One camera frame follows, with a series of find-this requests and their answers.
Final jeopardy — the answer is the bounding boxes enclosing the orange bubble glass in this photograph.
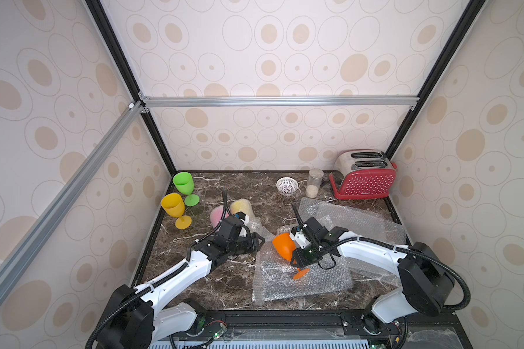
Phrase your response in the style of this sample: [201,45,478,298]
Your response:
[272,233,310,280]

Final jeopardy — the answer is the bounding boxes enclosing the yellow bubble glass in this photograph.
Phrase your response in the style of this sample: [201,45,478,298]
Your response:
[230,199,262,233]

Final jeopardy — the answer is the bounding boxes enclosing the beige bubble glass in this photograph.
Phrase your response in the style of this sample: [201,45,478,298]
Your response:
[160,193,192,230]

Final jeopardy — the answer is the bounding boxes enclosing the green wine glass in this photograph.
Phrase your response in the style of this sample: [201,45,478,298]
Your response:
[173,172,199,206]

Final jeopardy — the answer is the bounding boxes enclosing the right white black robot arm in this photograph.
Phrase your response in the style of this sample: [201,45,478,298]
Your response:
[286,218,471,332]

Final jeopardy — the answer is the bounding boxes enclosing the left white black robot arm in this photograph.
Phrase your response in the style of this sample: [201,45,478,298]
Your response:
[85,212,265,348]

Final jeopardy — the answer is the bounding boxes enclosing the pink bubble wrapped glass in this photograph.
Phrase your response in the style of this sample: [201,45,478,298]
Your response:
[210,205,224,228]

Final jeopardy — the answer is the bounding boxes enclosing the white sink strainer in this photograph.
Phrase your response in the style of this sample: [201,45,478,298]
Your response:
[276,177,299,196]

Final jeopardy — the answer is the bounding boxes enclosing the clear jar with powder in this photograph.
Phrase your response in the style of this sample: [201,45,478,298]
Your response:
[305,168,324,199]

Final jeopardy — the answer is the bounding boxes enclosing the red toaster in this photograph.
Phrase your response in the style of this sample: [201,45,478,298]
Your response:
[329,149,397,200]

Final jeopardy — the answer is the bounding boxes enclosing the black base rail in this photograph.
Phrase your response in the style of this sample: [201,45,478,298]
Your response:
[95,307,475,349]

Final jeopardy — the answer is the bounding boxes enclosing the horizontal aluminium rail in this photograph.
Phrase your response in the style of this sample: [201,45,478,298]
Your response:
[131,95,419,111]

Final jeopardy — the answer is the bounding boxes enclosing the left diagonal aluminium rail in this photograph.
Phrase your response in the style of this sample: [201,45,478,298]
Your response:
[0,100,145,307]

